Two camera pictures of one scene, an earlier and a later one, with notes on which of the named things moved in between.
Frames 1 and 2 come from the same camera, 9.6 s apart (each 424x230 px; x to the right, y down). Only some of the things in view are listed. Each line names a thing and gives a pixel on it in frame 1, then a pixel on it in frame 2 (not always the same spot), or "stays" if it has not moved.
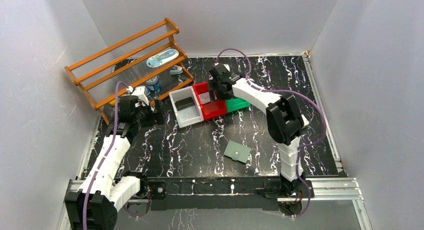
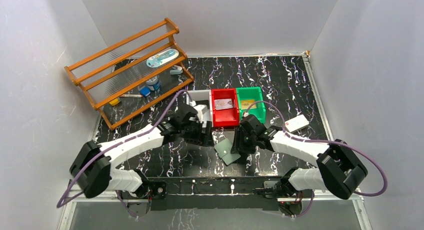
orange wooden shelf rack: [150, 61] stays
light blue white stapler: [176, 70] stays
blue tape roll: [154, 83] stays
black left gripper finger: [159, 113] -> [192, 132]
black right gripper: [214, 92] -> [241, 142]
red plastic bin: [213, 109] -> [227, 117]
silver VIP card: [204, 98] -> [223, 104]
